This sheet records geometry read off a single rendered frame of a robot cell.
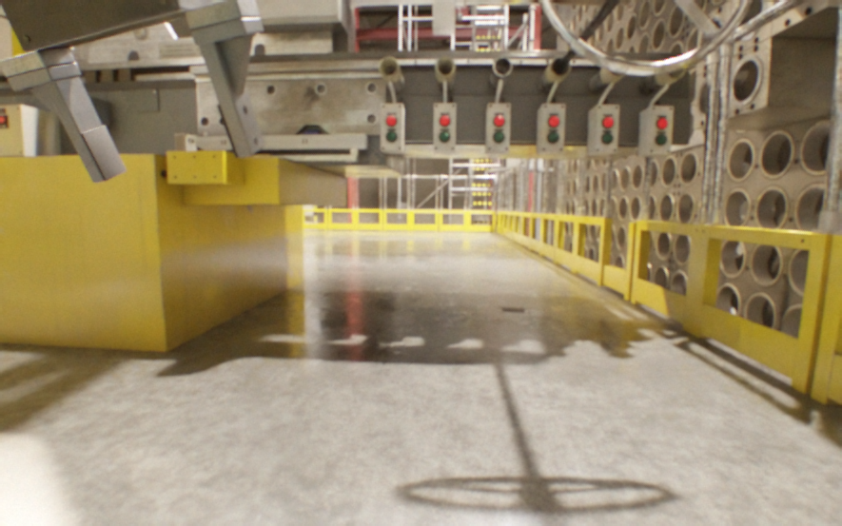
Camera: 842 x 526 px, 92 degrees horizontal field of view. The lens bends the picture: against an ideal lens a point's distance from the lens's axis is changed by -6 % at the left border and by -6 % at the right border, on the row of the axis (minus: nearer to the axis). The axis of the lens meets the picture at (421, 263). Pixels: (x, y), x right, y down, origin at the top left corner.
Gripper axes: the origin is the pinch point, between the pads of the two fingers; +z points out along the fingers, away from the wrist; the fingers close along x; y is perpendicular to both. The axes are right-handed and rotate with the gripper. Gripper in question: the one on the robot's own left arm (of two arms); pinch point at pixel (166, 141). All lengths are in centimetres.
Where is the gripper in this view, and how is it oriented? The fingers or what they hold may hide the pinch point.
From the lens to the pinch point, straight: 40.2
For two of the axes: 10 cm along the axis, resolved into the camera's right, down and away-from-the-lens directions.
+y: 0.8, -5.1, 8.6
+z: 1.6, 8.6, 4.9
